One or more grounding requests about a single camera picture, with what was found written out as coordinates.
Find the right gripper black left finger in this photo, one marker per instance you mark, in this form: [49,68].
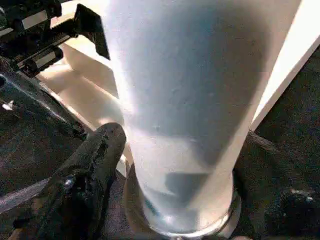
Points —
[82,190]

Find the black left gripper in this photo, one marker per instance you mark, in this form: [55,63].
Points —
[32,32]

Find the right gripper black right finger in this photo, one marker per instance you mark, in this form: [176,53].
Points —
[275,205]

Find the white plastic table top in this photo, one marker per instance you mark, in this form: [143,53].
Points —
[82,82]

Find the black glossy mat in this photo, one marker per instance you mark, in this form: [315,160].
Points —
[30,137]

